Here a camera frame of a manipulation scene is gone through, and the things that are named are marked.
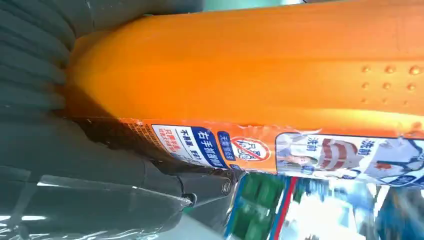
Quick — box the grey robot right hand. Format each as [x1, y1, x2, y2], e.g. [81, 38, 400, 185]
[0, 0, 246, 240]

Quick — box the green table mat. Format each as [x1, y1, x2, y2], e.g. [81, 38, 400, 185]
[202, 0, 304, 11]

